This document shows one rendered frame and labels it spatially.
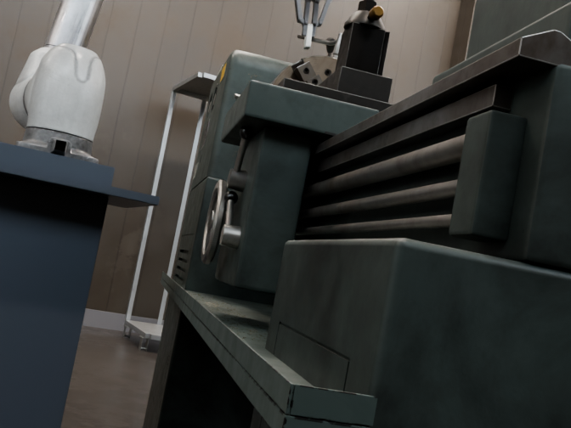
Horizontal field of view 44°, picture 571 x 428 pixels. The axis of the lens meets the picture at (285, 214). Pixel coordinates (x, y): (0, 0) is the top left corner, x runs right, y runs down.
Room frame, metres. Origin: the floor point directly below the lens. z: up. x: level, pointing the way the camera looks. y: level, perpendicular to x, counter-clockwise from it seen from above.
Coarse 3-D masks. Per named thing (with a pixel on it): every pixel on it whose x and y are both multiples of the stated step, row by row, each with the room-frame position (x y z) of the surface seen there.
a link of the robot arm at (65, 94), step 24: (72, 48) 1.62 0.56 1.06; (48, 72) 1.60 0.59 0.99; (72, 72) 1.60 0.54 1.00; (96, 72) 1.64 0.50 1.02; (24, 96) 1.71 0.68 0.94; (48, 96) 1.59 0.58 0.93; (72, 96) 1.60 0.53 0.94; (96, 96) 1.64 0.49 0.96; (48, 120) 1.59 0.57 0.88; (72, 120) 1.60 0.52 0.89; (96, 120) 1.66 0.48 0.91
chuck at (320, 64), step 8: (312, 56) 1.88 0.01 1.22; (320, 56) 1.88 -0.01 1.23; (328, 56) 1.89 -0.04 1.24; (312, 64) 1.88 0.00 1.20; (320, 64) 1.89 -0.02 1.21; (328, 64) 1.89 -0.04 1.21; (280, 72) 1.87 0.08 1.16; (288, 72) 1.87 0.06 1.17; (320, 72) 1.89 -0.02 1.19; (328, 72) 1.90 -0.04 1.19; (280, 80) 1.87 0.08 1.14; (296, 80) 1.87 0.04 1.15
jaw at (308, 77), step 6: (294, 66) 1.87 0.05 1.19; (300, 66) 1.83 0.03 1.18; (306, 66) 1.84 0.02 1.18; (294, 72) 1.87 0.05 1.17; (300, 72) 1.83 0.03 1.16; (306, 72) 1.84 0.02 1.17; (312, 72) 1.84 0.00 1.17; (300, 78) 1.85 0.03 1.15; (306, 78) 1.84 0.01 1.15; (312, 78) 1.82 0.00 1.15; (318, 78) 1.82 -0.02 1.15; (318, 84) 1.83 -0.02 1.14
